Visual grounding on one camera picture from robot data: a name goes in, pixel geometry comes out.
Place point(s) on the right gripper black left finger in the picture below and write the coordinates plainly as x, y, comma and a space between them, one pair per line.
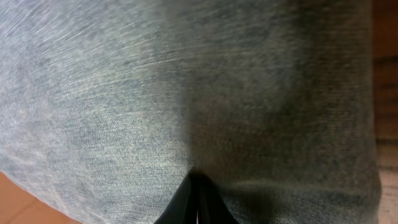
182, 209

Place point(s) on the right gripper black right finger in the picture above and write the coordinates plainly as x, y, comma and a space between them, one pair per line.
211, 207

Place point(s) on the light blue denim jeans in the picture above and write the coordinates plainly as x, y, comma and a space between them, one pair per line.
107, 105

